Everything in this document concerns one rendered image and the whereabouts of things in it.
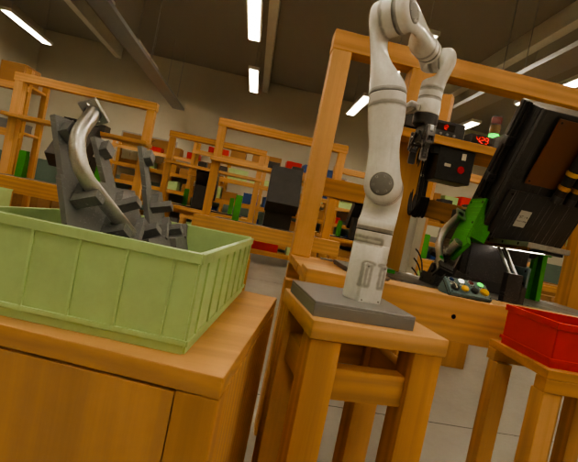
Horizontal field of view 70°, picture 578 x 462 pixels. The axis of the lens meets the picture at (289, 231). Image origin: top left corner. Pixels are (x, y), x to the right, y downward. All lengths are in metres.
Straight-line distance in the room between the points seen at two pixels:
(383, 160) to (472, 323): 0.73
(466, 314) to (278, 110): 10.72
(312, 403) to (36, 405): 0.50
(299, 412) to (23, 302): 0.56
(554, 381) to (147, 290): 1.02
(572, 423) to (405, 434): 0.73
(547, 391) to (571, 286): 1.25
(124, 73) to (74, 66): 1.28
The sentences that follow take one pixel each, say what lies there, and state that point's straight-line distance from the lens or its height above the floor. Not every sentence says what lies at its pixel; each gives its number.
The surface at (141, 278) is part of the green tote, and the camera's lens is 0.72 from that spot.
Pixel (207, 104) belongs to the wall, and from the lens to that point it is 11.96.
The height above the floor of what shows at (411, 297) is 0.87.
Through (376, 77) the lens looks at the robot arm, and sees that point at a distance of 1.07.
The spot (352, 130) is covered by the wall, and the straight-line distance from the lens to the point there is 12.09.
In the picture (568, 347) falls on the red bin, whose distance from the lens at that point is 1.32.
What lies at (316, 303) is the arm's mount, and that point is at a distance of 0.89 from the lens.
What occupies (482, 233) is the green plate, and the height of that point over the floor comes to 1.14.
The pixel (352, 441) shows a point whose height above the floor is 0.47.
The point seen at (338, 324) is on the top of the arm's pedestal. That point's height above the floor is 0.85.
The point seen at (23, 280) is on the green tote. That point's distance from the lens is 0.81.
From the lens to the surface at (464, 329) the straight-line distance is 1.52.
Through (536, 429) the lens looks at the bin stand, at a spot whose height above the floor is 0.64.
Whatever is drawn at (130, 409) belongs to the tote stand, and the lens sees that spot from 0.73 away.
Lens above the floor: 1.05
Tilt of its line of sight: 2 degrees down
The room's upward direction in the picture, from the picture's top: 12 degrees clockwise
